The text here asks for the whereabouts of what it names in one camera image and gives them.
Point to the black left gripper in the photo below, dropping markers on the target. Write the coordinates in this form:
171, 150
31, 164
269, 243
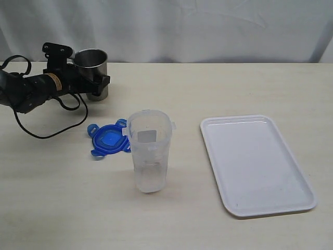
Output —
67, 74

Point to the stainless steel cup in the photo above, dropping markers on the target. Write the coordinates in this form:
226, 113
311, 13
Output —
89, 62

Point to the blue container lid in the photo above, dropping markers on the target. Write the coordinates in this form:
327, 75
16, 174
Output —
108, 139

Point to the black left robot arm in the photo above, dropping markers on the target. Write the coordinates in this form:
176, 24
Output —
23, 92

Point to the clear plastic container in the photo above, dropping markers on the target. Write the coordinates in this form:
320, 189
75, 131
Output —
149, 133

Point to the white backdrop curtain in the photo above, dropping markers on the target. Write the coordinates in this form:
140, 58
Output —
173, 31

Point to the white plastic tray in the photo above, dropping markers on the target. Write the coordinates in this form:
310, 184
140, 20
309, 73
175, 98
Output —
254, 168

